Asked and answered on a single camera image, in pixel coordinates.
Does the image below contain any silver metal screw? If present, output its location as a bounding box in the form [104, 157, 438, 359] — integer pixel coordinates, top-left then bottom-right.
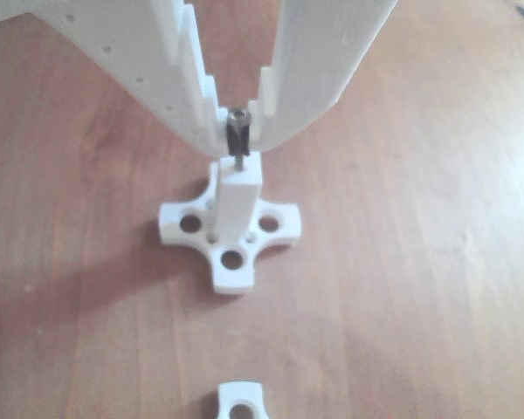
[226, 107, 251, 172]

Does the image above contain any white cross-base peg stand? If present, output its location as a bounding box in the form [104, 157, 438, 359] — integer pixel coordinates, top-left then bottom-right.
[217, 381, 264, 419]
[158, 150, 305, 296]

